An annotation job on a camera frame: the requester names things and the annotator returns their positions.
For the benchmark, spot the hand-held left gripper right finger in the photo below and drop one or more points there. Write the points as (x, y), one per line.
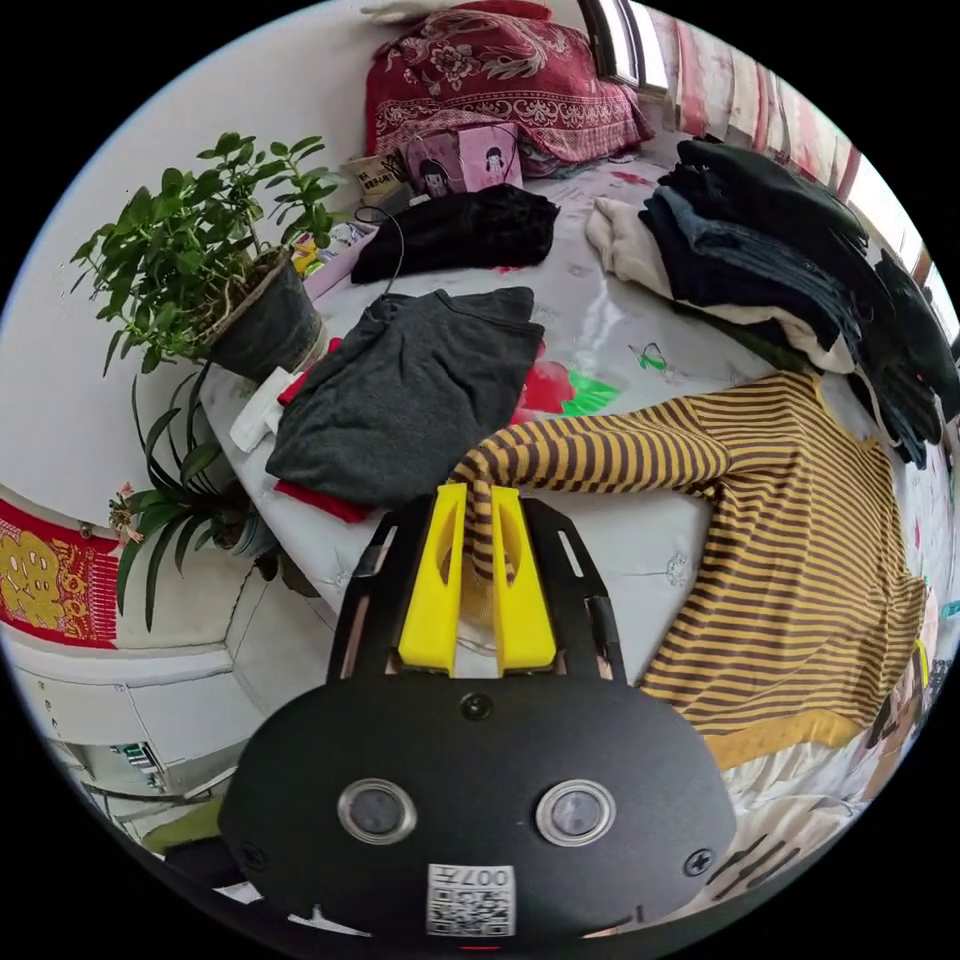
(521, 600)

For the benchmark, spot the black folded garment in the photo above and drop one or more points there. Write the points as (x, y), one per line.
(457, 229)

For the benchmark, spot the brown striped long sleeve shirt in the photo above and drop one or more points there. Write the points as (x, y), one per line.
(780, 540)

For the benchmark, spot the pile of clothes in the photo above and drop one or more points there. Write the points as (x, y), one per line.
(787, 247)

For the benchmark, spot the bed with floral printed sheet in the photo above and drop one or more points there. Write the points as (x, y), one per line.
(637, 337)

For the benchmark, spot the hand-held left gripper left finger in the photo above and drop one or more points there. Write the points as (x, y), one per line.
(433, 592)

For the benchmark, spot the red folded garment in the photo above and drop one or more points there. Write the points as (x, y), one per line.
(330, 504)

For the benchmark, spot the white folded cloth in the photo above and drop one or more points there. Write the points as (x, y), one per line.
(259, 412)

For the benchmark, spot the red floral rolled blanket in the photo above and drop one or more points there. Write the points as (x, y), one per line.
(502, 82)

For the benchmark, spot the dark grey folded shirt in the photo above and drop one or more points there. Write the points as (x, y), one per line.
(409, 390)

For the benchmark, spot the potted leafy green plant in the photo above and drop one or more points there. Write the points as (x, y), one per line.
(217, 255)

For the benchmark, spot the pink printed bag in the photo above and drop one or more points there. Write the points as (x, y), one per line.
(469, 161)

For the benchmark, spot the window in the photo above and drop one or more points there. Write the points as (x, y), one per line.
(626, 45)

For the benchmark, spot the potted orchid plant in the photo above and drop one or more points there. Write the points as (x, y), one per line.
(180, 480)

